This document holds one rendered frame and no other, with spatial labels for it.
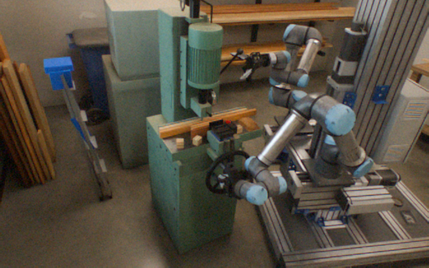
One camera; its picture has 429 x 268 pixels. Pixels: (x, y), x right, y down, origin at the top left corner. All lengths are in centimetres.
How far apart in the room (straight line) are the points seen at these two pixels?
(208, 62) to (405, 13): 95
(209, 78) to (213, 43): 19
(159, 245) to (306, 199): 111
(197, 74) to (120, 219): 140
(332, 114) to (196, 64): 72
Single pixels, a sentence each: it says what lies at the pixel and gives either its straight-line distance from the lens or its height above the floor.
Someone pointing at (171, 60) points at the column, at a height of 127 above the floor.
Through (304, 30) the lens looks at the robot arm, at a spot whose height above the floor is 142.
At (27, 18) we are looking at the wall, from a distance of 385.
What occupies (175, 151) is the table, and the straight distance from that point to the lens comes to 166.
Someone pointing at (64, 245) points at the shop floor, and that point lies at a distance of 252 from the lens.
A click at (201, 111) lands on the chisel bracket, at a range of 173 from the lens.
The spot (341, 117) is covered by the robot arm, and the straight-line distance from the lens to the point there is 127.
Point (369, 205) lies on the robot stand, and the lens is 189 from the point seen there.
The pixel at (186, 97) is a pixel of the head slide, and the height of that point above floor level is 108.
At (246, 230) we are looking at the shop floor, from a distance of 248.
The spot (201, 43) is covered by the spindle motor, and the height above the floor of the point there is 145.
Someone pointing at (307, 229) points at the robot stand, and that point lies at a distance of 232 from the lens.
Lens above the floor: 191
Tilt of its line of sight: 32 degrees down
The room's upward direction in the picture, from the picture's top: 4 degrees clockwise
